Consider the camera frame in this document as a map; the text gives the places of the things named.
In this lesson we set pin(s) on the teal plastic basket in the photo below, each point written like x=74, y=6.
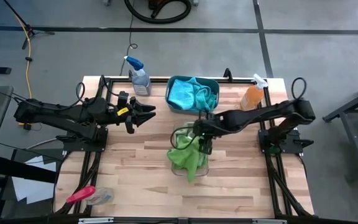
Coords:
x=213, y=83

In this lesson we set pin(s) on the white paper sheets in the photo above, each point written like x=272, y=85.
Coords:
x=33, y=189

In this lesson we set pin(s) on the silver metal bracket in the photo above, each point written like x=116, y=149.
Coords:
x=269, y=221
x=95, y=220

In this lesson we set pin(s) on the black aluminium table frame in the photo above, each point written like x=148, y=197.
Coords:
x=157, y=80

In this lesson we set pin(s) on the orange spray bottle white trigger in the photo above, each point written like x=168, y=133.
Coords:
x=252, y=98

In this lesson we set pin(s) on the dark metal desk frame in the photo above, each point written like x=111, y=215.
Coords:
x=356, y=146

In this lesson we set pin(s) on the black tripod stand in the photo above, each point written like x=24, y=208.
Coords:
x=43, y=32

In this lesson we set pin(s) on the vacuum cleaner body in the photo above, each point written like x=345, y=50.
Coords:
x=154, y=3

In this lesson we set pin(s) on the black equipment stand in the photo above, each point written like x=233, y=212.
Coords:
x=17, y=169

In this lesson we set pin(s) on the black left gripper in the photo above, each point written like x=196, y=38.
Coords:
x=129, y=113

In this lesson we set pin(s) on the black frame hook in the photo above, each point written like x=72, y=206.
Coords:
x=227, y=74

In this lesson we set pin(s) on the red trigger clear spray bottle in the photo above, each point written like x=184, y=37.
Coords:
x=79, y=195

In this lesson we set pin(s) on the blue trigger spray bottle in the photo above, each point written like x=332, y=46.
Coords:
x=141, y=85

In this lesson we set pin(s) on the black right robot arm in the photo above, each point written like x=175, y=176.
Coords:
x=259, y=113

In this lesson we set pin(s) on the clear plastic bin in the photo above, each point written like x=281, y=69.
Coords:
x=204, y=172

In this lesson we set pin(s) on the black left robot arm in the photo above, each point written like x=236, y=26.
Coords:
x=51, y=115

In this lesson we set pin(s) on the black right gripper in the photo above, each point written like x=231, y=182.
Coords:
x=208, y=126

